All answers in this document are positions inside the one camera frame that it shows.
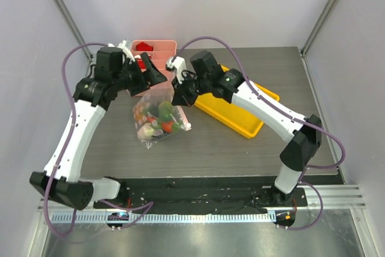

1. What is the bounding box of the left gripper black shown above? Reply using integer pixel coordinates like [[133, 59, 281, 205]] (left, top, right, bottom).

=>
[[113, 53, 167, 96]]

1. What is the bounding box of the clear zip top bag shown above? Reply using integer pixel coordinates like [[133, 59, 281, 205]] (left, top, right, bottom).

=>
[[132, 88, 192, 149]]

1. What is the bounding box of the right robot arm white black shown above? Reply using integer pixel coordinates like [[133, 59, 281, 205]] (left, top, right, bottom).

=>
[[165, 51, 322, 206]]

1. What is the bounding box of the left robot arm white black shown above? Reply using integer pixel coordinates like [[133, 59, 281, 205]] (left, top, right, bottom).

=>
[[29, 46, 167, 210]]

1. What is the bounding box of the fake mango orange green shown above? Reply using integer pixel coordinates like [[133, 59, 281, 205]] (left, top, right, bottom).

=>
[[158, 101, 174, 122]]

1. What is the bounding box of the red fake food top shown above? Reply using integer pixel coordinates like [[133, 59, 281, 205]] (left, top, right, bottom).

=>
[[135, 42, 153, 51]]

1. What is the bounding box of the fake carrot orange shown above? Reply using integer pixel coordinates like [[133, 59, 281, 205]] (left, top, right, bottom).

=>
[[161, 121, 176, 134]]

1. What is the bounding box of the pink divided organizer tray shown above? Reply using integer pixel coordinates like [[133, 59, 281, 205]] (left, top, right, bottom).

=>
[[131, 40, 177, 89]]

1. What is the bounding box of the yellow plastic tray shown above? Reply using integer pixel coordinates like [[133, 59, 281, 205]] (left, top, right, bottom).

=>
[[192, 64, 280, 140]]

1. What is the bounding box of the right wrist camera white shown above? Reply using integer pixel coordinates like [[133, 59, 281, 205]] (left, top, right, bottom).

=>
[[165, 55, 186, 84]]

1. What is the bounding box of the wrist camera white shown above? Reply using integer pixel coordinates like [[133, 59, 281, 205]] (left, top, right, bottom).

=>
[[108, 40, 135, 62], [165, 55, 186, 84]]

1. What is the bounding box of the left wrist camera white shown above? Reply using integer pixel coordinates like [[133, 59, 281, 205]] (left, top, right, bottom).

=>
[[108, 40, 135, 62]]

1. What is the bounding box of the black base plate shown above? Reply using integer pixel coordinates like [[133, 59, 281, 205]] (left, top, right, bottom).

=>
[[93, 176, 308, 215]]

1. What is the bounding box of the white slotted cable duct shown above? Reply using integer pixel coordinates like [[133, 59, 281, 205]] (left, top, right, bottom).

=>
[[51, 212, 276, 224]]

